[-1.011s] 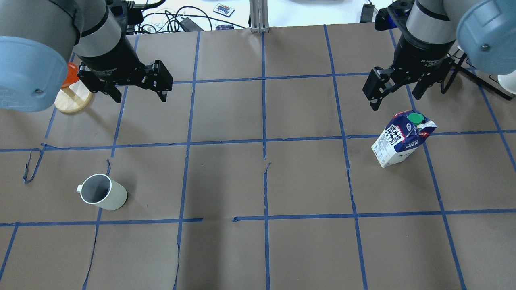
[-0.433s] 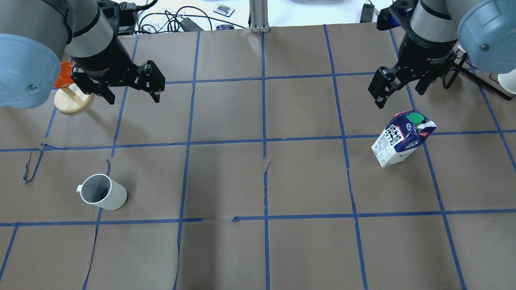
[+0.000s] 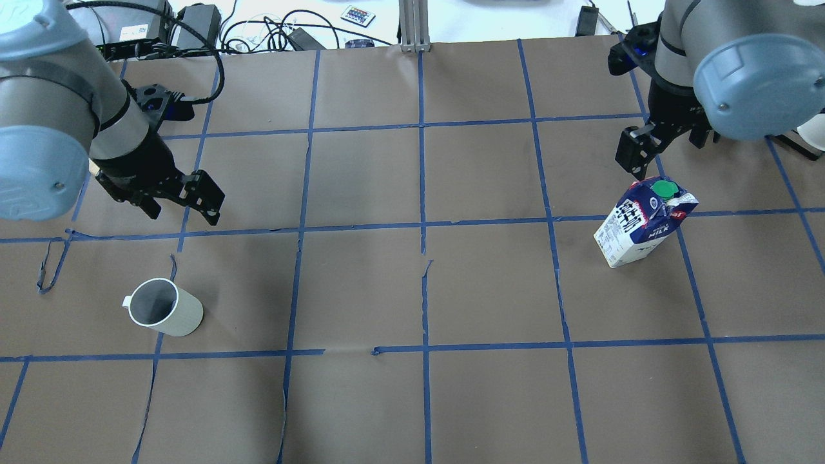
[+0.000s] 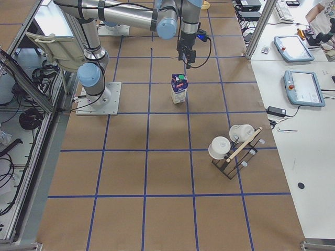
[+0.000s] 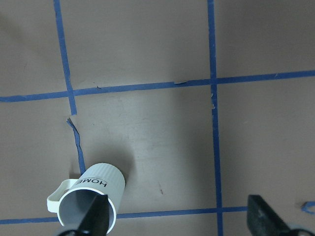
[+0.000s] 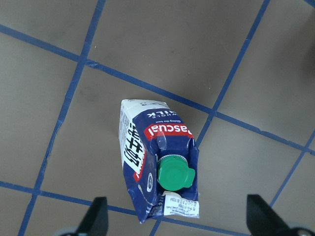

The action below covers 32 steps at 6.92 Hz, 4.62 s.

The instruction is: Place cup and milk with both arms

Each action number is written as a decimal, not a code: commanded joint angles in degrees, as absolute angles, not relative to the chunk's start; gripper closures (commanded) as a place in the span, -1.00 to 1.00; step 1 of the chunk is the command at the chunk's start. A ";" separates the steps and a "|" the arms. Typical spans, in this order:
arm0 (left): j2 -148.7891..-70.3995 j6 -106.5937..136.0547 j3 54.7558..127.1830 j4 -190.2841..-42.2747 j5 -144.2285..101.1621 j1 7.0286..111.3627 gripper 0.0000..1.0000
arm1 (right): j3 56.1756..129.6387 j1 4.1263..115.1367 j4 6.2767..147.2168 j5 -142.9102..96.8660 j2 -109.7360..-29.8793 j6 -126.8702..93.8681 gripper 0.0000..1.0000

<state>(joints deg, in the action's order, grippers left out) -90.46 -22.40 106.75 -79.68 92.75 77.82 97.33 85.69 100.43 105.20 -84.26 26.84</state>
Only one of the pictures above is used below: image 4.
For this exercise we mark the white keyboard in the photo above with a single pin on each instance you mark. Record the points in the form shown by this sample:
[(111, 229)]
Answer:
[(282, 12)]

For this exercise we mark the black adapter on desk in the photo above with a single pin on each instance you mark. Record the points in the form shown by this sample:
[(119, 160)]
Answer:
[(249, 16)]

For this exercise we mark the near teach pendant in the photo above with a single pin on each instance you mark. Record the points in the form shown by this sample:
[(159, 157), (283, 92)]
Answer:
[(303, 88)]

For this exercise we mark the grey office chair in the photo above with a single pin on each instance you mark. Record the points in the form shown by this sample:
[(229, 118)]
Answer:
[(64, 50)]

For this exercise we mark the black wire cup rack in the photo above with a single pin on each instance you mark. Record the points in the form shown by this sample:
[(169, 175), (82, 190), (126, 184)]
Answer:
[(232, 162)]

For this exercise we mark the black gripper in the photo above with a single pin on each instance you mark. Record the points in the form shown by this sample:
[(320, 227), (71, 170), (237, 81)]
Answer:
[(188, 40)]

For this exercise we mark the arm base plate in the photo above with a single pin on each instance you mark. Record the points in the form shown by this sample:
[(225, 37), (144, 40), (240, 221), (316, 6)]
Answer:
[(107, 105), (114, 31)]

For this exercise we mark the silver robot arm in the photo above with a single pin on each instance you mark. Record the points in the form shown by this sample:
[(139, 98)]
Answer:
[(148, 47), (111, 25)]

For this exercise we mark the aluminium frame post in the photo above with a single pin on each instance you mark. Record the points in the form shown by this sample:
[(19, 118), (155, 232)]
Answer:
[(266, 13)]

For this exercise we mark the white cup on rack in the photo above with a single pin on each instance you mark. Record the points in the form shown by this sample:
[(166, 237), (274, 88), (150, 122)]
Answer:
[(219, 147)]

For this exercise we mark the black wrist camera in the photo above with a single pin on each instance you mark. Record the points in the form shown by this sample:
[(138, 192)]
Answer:
[(202, 35)]

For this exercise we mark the white mug on rack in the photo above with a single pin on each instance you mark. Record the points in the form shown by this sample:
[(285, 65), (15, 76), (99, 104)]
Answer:
[(240, 133)]

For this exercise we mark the teach pendant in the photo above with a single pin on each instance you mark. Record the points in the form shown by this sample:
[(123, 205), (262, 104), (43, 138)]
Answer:
[(293, 49), (303, 88)]

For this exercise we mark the blue white milk carton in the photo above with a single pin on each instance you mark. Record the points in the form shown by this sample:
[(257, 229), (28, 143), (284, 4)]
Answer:
[(179, 85)]

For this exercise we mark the far teach pendant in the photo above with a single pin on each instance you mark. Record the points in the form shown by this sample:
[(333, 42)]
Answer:
[(293, 49)]

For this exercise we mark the black power adapter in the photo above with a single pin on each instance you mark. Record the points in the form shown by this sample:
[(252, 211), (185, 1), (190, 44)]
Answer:
[(279, 112)]

